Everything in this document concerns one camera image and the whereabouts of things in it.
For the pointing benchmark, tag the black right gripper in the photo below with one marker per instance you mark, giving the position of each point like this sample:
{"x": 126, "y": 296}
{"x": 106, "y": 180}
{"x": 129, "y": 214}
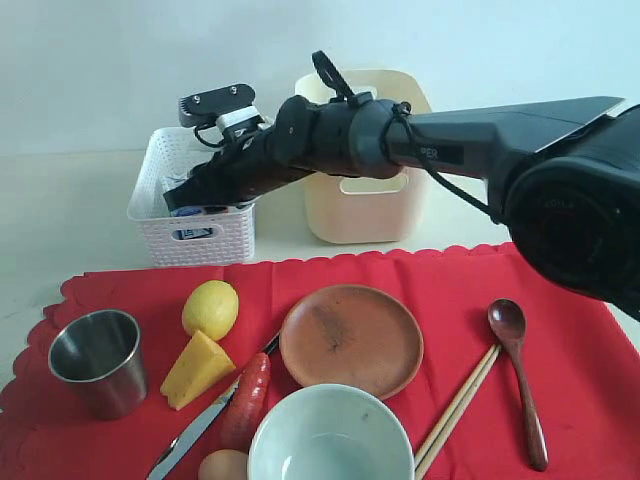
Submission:
{"x": 252, "y": 161}

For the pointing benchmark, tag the yellow lemon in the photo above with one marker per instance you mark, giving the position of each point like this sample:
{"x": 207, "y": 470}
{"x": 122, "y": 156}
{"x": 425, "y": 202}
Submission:
{"x": 212, "y": 308}

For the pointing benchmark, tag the yellow cheese wedge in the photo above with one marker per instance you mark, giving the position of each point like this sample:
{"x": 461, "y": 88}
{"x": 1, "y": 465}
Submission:
{"x": 200, "y": 365}

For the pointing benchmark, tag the red sausage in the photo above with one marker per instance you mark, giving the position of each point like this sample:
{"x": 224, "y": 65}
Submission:
{"x": 243, "y": 414}

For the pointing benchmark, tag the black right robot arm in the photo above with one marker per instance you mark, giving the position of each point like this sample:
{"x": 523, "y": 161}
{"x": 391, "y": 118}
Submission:
{"x": 562, "y": 176}

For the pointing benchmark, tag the white perforated plastic basket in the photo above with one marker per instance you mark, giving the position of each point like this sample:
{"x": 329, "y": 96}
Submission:
{"x": 197, "y": 236}

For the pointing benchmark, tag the cream plastic bin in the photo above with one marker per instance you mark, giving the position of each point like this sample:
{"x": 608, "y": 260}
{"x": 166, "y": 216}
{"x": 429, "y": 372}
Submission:
{"x": 360, "y": 210}

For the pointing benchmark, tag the stainless steel cup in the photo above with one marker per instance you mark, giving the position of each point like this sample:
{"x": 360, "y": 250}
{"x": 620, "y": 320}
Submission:
{"x": 99, "y": 356}

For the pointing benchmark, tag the brown wooden plate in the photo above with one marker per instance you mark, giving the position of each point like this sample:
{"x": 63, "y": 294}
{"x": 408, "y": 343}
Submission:
{"x": 353, "y": 335}

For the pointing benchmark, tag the steel table knife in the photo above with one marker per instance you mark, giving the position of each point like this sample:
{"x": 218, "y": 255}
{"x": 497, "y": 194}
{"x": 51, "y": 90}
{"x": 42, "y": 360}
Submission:
{"x": 181, "y": 444}

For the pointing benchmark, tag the pale green ceramic bowl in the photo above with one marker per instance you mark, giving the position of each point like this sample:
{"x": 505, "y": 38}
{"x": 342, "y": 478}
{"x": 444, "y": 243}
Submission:
{"x": 330, "y": 431}

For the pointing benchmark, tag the brown egg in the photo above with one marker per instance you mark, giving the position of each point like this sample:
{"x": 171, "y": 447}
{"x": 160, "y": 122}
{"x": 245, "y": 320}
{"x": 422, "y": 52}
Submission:
{"x": 225, "y": 464}

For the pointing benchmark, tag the dark wooden spoon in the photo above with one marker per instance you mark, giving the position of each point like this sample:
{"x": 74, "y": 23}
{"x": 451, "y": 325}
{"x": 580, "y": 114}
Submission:
{"x": 508, "y": 323}

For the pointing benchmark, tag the right bamboo chopstick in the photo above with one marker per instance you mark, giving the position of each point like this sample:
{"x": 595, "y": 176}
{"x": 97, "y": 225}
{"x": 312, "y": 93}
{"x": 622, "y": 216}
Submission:
{"x": 459, "y": 415}

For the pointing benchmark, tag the red scalloped table cloth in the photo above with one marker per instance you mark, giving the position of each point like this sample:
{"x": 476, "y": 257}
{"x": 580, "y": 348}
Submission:
{"x": 582, "y": 368}

